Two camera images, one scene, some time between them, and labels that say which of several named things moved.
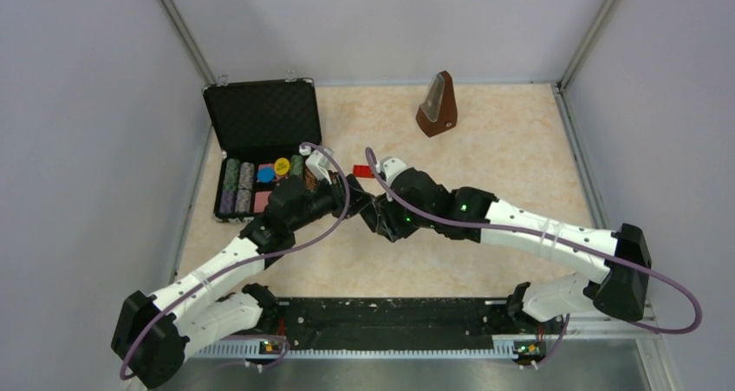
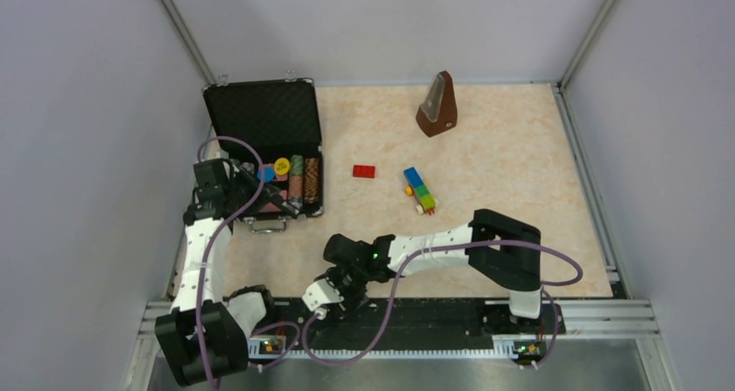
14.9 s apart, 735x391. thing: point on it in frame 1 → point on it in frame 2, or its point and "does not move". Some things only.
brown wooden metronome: [438, 112] does not move
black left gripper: [340, 194] → [253, 182]
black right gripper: [389, 225] → [351, 301]
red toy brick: [362, 171] does not move
